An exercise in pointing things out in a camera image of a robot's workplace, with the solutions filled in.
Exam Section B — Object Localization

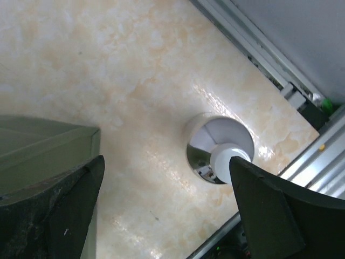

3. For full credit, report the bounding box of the silver bottle white cap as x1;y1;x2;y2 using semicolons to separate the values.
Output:
184;113;255;185

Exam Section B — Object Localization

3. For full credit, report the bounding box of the aluminium frame rail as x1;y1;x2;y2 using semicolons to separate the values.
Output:
192;1;344;199

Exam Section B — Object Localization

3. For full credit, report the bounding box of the green canvas bag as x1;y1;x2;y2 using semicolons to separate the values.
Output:
1;115;101;195

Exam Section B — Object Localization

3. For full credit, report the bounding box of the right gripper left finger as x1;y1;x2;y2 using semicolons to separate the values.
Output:
1;155;105;258

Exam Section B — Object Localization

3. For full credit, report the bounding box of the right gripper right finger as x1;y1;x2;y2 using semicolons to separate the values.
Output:
229;156;344;258

